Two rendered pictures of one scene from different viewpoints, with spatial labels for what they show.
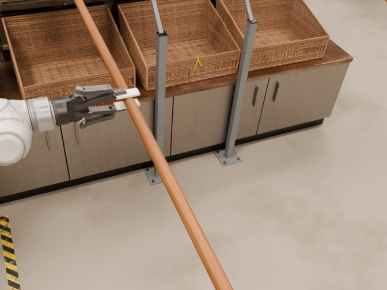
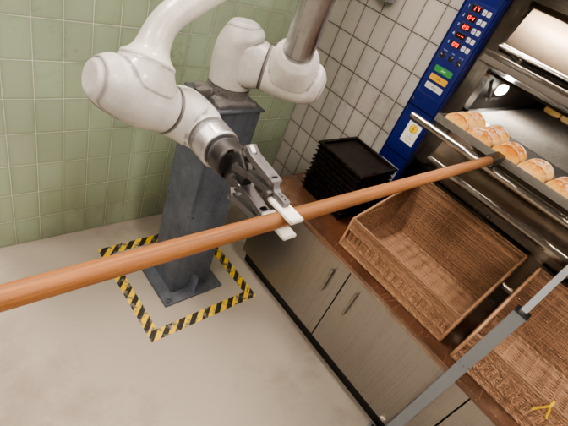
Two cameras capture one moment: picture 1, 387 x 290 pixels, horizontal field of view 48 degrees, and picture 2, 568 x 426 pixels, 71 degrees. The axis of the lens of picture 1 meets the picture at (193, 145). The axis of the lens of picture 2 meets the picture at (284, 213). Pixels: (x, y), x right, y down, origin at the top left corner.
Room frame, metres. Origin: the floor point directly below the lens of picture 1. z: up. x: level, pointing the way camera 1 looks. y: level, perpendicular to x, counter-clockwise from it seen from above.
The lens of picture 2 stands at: (0.70, -0.32, 1.62)
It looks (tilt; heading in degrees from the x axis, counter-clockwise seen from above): 36 degrees down; 63
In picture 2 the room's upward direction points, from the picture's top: 24 degrees clockwise
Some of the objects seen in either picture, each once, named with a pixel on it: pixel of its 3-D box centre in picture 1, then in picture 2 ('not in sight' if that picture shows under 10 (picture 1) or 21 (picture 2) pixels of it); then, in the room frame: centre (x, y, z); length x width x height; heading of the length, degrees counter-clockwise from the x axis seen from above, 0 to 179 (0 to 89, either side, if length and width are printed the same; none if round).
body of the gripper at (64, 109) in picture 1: (69, 109); (234, 165); (0.89, 0.34, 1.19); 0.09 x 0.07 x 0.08; 117
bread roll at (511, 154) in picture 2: not in sight; (506, 153); (1.89, 0.67, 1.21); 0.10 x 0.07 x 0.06; 122
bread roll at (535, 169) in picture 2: not in sight; (532, 171); (1.94, 0.58, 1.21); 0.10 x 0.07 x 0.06; 116
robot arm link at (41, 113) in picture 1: (41, 114); (215, 144); (0.85, 0.40, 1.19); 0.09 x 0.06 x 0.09; 27
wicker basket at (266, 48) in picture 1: (270, 25); not in sight; (2.46, -0.39, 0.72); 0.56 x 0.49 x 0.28; 117
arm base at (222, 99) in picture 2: not in sight; (222, 89); (0.97, 1.07, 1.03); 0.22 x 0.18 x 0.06; 28
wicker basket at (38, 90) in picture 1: (69, 55); (430, 248); (1.90, 0.68, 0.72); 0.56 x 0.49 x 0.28; 119
